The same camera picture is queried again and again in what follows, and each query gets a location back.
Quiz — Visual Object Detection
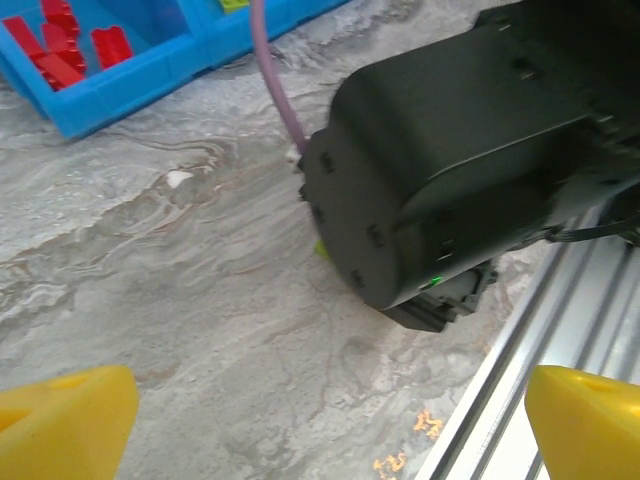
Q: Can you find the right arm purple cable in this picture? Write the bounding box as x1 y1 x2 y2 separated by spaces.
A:
249 0 311 156

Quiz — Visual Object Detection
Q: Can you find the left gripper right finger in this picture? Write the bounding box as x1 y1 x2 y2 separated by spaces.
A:
524 364 640 480

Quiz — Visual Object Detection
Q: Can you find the blue plastic bin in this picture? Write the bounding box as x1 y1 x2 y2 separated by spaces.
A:
189 0 351 71
0 0 211 141

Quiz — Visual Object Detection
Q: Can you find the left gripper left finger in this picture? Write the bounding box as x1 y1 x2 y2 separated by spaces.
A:
0 364 140 480

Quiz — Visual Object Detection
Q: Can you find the aluminium front rail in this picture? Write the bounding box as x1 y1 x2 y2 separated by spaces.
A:
414 194 640 480

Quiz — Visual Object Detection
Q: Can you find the small red lego brick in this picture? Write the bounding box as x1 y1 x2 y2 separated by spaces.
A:
2 16 49 61

